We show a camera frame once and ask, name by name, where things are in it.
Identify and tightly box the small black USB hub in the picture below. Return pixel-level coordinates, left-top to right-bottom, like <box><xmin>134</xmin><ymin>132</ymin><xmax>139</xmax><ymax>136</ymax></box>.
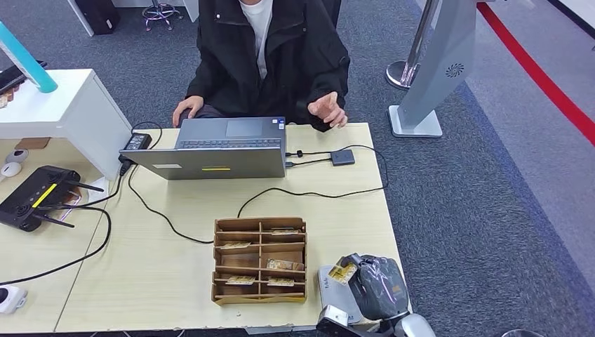
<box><xmin>330</xmin><ymin>150</ymin><xmax>356</xmax><ymax>167</ymax></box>

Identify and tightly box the long black router cable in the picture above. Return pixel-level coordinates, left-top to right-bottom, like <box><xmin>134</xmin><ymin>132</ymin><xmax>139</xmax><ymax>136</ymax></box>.
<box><xmin>0</xmin><ymin>205</ymin><xmax>114</xmax><ymax>286</ymax></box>

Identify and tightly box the chrome stool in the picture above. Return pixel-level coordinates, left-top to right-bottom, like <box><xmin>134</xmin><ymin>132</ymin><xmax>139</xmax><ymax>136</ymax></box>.
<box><xmin>140</xmin><ymin>0</ymin><xmax>184</xmax><ymax>32</ymax></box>

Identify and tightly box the black tablet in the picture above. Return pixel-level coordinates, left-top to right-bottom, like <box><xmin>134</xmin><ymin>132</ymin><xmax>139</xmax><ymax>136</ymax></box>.
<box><xmin>0</xmin><ymin>60</ymin><xmax>48</xmax><ymax>95</ymax></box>

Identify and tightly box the person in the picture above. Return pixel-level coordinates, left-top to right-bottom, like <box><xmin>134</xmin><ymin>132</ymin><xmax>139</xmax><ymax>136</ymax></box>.
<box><xmin>172</xmin><ymin>0</ymin><xmax>352</xmax><ymax>133</ymax></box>

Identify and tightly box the chrome stanchion post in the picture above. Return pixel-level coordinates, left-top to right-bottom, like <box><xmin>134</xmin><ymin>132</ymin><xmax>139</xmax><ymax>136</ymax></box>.
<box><xmin>385</xmin><ymin>0</ymin><xmax>440</xmax><ymax>90</ymax></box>

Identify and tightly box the round metal rim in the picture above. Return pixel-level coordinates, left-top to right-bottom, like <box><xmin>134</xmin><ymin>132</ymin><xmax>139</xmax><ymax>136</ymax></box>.
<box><xmin>500</xmin><ymin>327</ymin><xmax>547</xmax><ymax>337</ymax></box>

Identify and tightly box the white camera device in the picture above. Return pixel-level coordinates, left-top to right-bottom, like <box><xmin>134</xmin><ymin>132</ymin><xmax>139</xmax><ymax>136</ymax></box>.
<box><xmin>0</xmin><ymin>285</ymin><xmax>29</xmax><ymax>315</ymax></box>

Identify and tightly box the long black hub cable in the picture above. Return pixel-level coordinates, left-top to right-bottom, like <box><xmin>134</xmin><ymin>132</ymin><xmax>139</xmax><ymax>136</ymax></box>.
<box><xmin>236</xmin><ymin>144</ymin><xmax>389</xmax><ymax>219</ymax></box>

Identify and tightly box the black adapter output cable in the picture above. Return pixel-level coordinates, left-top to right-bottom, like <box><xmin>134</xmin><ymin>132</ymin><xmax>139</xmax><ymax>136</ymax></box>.
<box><xmin>131</xmin><ymin>121</ymin><xmax>163</xmax><ymax>151</ymax></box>

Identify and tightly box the black cabinet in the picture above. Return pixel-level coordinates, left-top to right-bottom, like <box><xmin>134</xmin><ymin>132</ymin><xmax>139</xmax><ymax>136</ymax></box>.
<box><xmin>74</xmin><ymin>0</ymin><xmax>121</xmax><ymax>36</ymax></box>

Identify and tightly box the silver card reader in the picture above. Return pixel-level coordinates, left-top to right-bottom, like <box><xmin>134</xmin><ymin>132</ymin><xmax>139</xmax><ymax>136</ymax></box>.
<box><xmin>318</xmin><ymin>265</ymin><xmax>366</xmax><ymax>326</ymax></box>

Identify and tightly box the white desk riser shelf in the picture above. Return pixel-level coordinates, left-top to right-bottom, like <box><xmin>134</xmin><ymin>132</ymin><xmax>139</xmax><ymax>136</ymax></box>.
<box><xmin>0</xmin><ymin>69</ymin><xmax>133</xmax><ymax>182</ymax></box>

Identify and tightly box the black desk cable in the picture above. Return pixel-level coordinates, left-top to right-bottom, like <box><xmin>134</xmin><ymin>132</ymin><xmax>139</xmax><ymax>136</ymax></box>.
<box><xmin>126</xmin><ymin>164</ymin><xmax>215</xmax><ymax>244</ymax></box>

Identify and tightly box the black mains cable with plug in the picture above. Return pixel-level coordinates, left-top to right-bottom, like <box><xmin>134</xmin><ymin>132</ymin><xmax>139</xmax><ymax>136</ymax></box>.
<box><xmin>69</xmin><ymin>157</ymin><xmax>137</xmax><ymax>210</ymax></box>

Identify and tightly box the person's right hand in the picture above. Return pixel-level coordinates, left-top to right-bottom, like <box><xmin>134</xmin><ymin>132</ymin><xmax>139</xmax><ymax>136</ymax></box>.
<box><xmin>172</xmin><ymin>95</ymin><xmax>206</xmax><ymax>128</ymax></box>

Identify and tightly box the grey kiosk stand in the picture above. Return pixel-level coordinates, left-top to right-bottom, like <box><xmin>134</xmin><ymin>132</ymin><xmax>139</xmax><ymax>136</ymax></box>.
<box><xmin>388</xmin><ymin>0</ymin><xmax>479</xmax><ymax>138</ymax></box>

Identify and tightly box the black router with antennas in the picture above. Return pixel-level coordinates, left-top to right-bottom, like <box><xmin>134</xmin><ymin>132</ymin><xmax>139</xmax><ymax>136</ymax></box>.
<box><xmin>0</xmin><ymin>165</ymin><xmax>105</xmax><ymax>233</ymax></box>

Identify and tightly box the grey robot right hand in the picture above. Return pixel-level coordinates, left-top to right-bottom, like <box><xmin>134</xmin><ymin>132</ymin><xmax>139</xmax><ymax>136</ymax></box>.
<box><xmin>340</xmin><ymin>253</ymin><xmax>410</xmax><ymax>322</ymax></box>

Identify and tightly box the white paper sheet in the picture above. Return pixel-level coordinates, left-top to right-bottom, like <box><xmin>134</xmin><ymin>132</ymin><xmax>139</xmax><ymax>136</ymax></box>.
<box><xmin>87</xmin><ymin>176</ymin><xmax>110</xmax><ymax>204</ymax></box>

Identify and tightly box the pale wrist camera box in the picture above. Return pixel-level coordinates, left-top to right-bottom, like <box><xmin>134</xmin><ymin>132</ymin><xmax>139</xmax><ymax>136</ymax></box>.
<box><xmin>316</xmin><ymin>305</ymin><xmax>350</xmax><ymax>329</ymax></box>

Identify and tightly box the white desk leg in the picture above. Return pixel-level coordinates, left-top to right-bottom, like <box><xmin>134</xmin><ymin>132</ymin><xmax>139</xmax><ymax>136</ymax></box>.
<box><xmin>182</xmin><ymin>0</ymin><xmax>201</xmax><ymax>22</ymax></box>
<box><xmin>66</xmin><ymin>0</ymin><xmax>95</xmax><ymax>38</ymax></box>

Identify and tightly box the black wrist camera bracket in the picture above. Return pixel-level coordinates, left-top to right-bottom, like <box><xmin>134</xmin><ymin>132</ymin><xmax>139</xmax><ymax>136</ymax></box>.
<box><xmin>316</xmin><ymin>321</ymin><xmax>396</xmax><ymax>337</ymax></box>

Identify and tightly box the brown cardboard piece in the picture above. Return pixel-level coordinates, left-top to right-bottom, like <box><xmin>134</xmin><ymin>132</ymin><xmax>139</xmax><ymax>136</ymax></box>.
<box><xmin>13</xmin><ymin>137</ymin><xmax>51</xmax><ymax>151</ymax></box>

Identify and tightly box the teal tube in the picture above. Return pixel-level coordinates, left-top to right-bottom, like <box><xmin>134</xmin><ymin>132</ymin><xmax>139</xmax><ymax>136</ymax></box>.
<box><xmin>0</xmin><ymin>20</ymin><xmax>59</xmax><ymax>94</ymax></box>

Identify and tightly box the brown wooden card organizer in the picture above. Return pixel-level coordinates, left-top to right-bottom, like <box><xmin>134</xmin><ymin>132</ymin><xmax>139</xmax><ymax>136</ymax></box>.
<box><xmin>210</xmin><ymin>217</ymin><xmax>309</xmax><ymax>306</ymax></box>

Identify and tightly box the black power adapter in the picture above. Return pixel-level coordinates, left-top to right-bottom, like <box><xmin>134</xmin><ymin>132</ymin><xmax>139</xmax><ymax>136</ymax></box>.
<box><xmin>122</xmin><ymin>133</ymin><xmax>154</xmax><ymax>152</ymax></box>

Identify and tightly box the pink edged clear card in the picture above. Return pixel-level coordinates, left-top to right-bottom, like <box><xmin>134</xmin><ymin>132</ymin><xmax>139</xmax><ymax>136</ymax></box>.
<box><xmin>58</xmin><ymin>189</ymin><xmax>83</xmax><ymax>223</ymax></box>

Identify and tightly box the grey laptop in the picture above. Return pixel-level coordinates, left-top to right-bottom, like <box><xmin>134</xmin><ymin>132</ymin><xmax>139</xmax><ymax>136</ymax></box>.
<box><xmin>119</xmin><ymin>117</ymin><xmax>287</xmax><ymax>181</ymax></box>

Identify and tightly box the person's left hand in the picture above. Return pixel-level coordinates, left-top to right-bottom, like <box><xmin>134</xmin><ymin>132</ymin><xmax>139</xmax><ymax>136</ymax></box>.
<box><xmin>307</xmin><ymin>91</ymin><xmax>349</xmax><ymax>130</ymax></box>

